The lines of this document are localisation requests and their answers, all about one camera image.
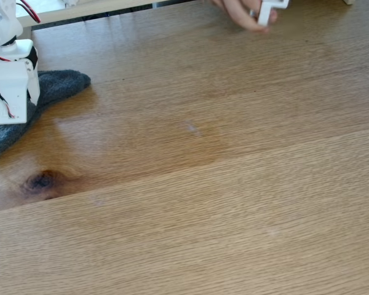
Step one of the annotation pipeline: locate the grey fluffy sock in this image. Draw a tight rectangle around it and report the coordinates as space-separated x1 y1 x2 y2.
0 69 92 160

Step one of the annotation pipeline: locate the white leader arm handle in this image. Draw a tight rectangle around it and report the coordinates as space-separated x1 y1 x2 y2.
249 0 292 27

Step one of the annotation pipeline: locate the person's hand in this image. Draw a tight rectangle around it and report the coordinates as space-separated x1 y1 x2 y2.
210 0 279 33

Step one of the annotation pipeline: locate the white wooden riser stand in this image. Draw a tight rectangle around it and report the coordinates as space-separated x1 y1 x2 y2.
17 0 355 41

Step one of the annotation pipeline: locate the red servo cable loop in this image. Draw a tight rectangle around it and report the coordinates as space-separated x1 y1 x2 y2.
17 0 41 24

